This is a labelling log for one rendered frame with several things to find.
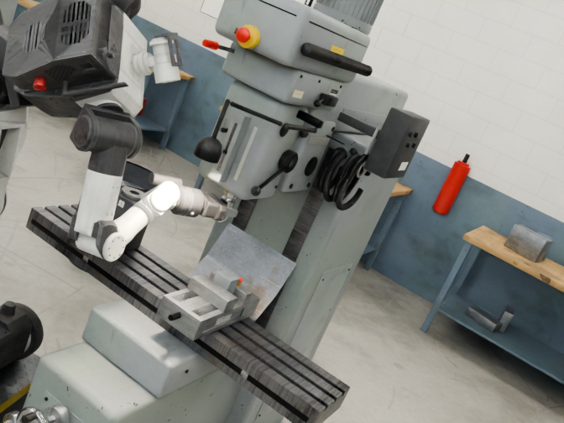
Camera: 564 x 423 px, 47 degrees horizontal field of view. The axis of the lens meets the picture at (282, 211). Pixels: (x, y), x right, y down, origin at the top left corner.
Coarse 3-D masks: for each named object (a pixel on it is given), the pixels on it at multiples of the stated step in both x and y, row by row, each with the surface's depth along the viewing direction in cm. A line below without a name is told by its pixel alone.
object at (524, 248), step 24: (24, 0) 725; (144, 120) 714; (408, 192) 586; (480, 240) 503; (504, 240) 544; (528, 240) 509; (552, 240) 523; (456, 264) 511; (528, 264) 491; (552, 264) 529; (456, 288) 577; (432, 312) 522; (456, 312) 530; (480, 312) 531; (504, 312) 528; (504, 336) 524; (528, 336) 549; (528, 360) 493; (552, 360) 516
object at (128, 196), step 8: (120, 192) 222; (128, 192) 221; (136, 192) 226; (80, 200) 225; (120, 200) 219; (128, 200) 219; (136, 200) 220; (120, 208) 219; (128, 208) 218; (120, 216) 220; (136, 240) 228; (128, 248) 226
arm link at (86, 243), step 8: (136, 208) 180; (128, 216) 178; (136, 216) 179; (144, 216) 180; (120, 224) 175; (128, 224) 176; (136, 224) 178; (144, 224) 181; (80, 232) 169; (120, 232) 174; (128, 232) 176; (136, 232) 179; (72, 240) 170; (80, 240) 168; (88, 240) 167; (128, 240) 176; (80, 248) 171; (88, 248) 168; (96, 248) 166
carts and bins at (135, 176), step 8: (128, 168) 418; (136, 168) 418; (144, 168) 418; (128, 176) 419; (136, 176) 419; (144, 176) 418; (128, 184) 416; (136, 184) 420; (144, 184) 419; (144, 192) 380
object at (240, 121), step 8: (240, 112) 186; (232, 120) 185; (240, 120) 184; (248, 120) 186; (232, 128) 186; (240, 128) 185; (232, 136) 186; (240, 136) 187; (224, 144) 188; (232, 144) 186; (240, 144) 189; (224, 152) 187; (232, 152) 187; (224, 160) 188; (232, 160) 190; (216, 168) 190; (224, 168) 188; (216, 176) 189; (224, 176) 190
